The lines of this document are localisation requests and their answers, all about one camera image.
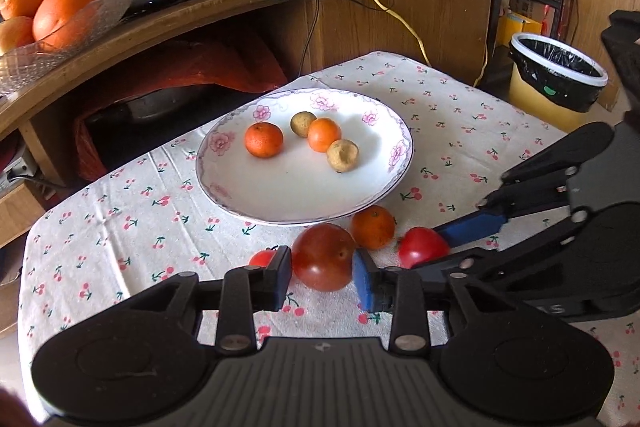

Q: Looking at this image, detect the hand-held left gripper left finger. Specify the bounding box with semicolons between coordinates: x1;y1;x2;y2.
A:
117;247;293;355

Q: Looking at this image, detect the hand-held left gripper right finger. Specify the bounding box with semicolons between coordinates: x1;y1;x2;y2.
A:
351;249;526;354

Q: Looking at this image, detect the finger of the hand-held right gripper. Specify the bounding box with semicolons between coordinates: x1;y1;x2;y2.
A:
434;122;616;250
410;208;592;282

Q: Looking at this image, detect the large dark red tomato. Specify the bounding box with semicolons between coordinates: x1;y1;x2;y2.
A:
291;223;359;292

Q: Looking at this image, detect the small bright red tomato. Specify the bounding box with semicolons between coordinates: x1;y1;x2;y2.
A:
248;247;279;269
397;227;451;270

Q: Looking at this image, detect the white floral plate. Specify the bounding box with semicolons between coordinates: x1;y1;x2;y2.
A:
195;88;415;226

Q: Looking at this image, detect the mandarin orange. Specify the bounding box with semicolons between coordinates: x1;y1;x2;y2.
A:
349;205;397;251
244;122;285;159
307;118;343;154

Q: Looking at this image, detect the small brown round fruit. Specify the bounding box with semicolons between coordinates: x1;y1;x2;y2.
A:
290;111;318;139
327;139;360;174

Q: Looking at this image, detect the yellow trash bin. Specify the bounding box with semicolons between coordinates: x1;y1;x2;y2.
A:
507;57;601;134
508;33;610;114

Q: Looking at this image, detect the cherry print tablecloth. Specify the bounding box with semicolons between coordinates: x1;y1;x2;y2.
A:
17;51;640;427

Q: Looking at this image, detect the yellow box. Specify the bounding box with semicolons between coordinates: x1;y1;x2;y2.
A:
497;11;544;51

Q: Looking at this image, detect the metal pot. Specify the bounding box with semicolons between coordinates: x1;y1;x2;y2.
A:
124;83;212;124

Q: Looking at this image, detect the wooden desk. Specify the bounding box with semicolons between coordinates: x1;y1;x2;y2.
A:
0;0;494;188

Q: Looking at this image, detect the red plastic bag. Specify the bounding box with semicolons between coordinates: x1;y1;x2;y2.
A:
74;38;289;182

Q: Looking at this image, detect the white power strip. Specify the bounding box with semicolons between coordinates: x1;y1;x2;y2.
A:
0;151;39;198

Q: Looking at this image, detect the clear glass fruit bowl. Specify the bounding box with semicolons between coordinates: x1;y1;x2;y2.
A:
0;0;139;96

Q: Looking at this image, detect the yellow cable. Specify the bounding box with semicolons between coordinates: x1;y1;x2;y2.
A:
135;0;489;88

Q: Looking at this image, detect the black cable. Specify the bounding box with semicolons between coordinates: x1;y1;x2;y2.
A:
209;0;401;78

